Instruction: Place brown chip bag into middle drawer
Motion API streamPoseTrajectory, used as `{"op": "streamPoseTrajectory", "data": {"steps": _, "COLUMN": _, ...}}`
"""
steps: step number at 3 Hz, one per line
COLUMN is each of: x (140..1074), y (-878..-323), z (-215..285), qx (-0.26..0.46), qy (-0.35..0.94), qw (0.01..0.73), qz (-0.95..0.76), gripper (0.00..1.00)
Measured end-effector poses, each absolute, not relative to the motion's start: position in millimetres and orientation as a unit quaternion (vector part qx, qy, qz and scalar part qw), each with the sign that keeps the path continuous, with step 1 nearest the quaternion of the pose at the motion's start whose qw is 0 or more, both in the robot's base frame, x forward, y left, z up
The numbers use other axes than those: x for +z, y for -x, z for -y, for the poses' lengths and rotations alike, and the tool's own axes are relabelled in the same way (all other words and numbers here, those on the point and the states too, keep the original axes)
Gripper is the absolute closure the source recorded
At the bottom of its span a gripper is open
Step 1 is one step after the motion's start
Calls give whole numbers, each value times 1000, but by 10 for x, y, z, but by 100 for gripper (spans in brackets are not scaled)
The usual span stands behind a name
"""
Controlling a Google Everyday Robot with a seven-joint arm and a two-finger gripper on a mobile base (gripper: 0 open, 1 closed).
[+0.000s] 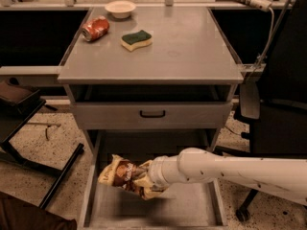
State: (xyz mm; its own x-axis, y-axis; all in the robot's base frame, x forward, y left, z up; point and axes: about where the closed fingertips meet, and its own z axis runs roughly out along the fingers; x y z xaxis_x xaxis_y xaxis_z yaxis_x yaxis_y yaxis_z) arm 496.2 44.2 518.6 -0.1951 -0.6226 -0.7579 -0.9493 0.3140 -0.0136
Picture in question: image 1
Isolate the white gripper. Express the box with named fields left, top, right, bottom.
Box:
left=136, top=156, right=180, bottom=200

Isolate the brown chip bag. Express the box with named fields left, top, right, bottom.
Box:
left=98, top=154, right=154, bottom=197

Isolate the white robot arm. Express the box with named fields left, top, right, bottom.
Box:
left=136, top=148, right=307, bottom=205

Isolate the open grey lower drawer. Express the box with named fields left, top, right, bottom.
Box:
left=78, top=130, right=227, bottom=230

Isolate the closed grey top drawer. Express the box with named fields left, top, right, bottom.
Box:
left=72, top=103, right=232, bottom=130

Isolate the grey drawer cabinet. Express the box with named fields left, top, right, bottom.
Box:
left=57, top=6, right=245, bottom=230

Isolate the brown object lower left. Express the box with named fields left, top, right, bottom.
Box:
left=0, top=192, right=77, bottom=230

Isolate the green yellow sponge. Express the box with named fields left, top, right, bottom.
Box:
left=121, top=30, right=153, bottom=52

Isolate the black side table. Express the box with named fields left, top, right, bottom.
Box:
left=0, top=78, right=84, bottom=209

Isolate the black office chair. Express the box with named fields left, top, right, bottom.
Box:
left=210, top=0, right=307, bottom=222

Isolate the orange soda can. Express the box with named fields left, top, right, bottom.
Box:
left=82, top=16, right=109, bottom=42

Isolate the white bowl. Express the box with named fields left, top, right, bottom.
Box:
left=105, top=1, right=136, bottom=19

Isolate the black drawer handle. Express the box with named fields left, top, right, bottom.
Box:
left=139, top=110, right=166, bottom=119

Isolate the white cable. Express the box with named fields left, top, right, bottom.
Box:
left=246, top=7, right=276, bottom=79

